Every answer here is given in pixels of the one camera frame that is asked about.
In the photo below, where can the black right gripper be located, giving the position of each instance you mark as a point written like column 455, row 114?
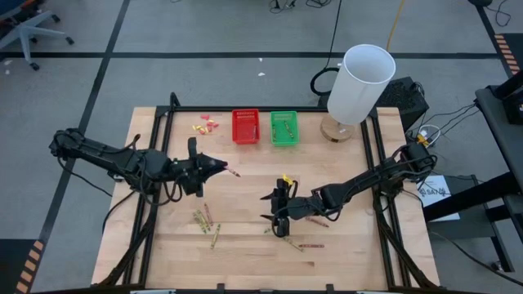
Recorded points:
column 302, row 206

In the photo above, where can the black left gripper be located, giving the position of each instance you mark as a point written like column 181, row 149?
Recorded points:
column 192, row 173

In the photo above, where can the red Crayola crayon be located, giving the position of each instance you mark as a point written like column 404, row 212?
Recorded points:
column 312, row 246
column 254, row 132
column 233, row 172
column 208, row 215
column 317, row 222

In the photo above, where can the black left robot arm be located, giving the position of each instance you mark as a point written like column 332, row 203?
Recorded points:
column 102, row 153

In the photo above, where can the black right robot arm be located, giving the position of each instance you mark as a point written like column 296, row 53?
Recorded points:
column 367, row 177

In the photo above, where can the yellow tape tag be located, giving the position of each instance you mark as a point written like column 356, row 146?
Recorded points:
column 288, row 179

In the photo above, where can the red plastic basket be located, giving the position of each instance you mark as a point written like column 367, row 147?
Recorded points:
column 233, row 122

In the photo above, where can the green plastic basket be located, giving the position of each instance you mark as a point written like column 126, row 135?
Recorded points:
column 286, row 143

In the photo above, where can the white shade wooden base lamp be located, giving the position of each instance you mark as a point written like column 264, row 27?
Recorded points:
column 359, row 81

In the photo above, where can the black mesh computer case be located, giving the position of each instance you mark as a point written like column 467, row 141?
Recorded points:
column 402, row 98

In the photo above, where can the white printed paper sheet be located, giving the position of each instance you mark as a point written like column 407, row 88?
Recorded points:
column 443, row 204

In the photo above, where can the orange striped black floor mat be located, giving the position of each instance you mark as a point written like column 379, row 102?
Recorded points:
column 506, row 53
column 30, row 265

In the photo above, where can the grey office chair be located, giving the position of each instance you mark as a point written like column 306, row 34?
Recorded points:
column 25, row 29

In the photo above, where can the black side desk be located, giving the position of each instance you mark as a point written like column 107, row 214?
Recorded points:
column 502, row 143

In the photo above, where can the black metal table frame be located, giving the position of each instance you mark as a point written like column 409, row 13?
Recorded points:
column 261, row 109

